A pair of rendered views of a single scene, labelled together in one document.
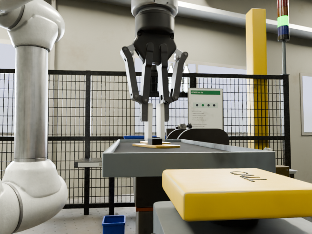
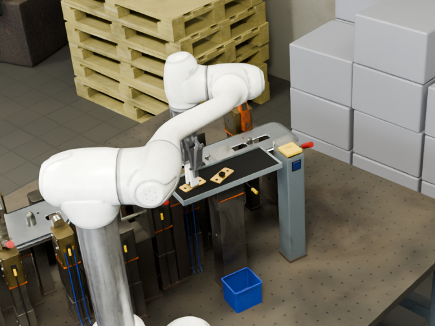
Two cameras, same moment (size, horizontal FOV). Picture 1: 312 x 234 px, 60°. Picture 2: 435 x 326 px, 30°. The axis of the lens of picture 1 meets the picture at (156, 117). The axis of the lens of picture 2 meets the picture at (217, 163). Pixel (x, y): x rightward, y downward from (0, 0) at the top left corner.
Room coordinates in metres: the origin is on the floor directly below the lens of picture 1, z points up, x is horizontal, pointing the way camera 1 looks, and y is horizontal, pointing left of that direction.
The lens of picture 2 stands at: (1.19, 2.00, 2.59)
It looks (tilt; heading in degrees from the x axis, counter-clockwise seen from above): 33 degrees down; 249
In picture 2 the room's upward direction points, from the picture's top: 5 degrees counter-clockwise
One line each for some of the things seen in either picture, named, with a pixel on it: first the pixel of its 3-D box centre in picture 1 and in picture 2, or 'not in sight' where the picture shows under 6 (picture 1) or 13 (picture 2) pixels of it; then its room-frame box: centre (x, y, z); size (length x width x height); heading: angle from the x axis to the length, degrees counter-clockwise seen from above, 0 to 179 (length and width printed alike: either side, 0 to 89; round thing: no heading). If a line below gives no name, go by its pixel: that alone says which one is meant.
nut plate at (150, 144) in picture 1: (154, 142); (221, 174); (0.40, 0.00, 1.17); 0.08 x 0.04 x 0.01; 30
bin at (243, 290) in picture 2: not in sight; (242, 290); (0.40, 0.10, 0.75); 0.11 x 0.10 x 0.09; 6
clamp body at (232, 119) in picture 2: not in sight; (237, 143); (0.09, -0.58, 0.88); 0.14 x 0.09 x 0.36; 96
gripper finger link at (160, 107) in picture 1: (160, 122); (189, 173); (0.51, -0.01, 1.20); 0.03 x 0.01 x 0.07; 16
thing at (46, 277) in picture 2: not in sight; (40, 259); (1.00, -0.28, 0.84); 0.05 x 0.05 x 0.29; 6
